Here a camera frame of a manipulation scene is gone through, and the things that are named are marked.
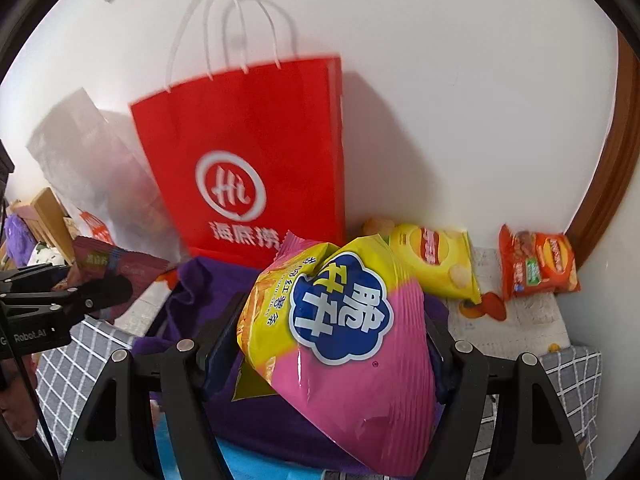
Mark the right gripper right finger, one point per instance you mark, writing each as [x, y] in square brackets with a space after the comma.
[446, 369]

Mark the blue tissue pack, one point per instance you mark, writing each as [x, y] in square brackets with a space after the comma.
[243, 464]

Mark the wooden bed headboard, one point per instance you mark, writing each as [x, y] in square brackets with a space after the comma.
[44, 217]

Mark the purple towel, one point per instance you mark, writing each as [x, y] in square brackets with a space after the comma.
[269, 425]

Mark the brown wooden door frame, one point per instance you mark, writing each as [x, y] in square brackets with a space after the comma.
[617, 162]

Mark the orange Lays chips bag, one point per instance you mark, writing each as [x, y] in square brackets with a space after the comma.
[535, 262]

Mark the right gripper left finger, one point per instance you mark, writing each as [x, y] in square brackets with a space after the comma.
[217, 346]

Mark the pink triangular snack bag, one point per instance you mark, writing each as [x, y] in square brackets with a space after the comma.
[95, 259]

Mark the grey checkered tablecloth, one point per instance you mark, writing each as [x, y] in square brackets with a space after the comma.
[67, 375]

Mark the white Miniso plastic bag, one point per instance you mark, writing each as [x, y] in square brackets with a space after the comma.
[94, 162]

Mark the yellow Lays chips bag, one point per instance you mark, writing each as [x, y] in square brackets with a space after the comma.
[440, 260]

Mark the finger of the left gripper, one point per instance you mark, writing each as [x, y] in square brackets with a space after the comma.
[76, 301]
[39, 278]

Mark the person left hand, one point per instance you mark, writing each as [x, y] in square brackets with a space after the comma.
[16, 405]

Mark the pink yellow chips bag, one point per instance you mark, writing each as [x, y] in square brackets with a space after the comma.
[339, 333]

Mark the red Haidilao paper bag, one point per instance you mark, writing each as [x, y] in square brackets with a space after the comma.
[245, 157]

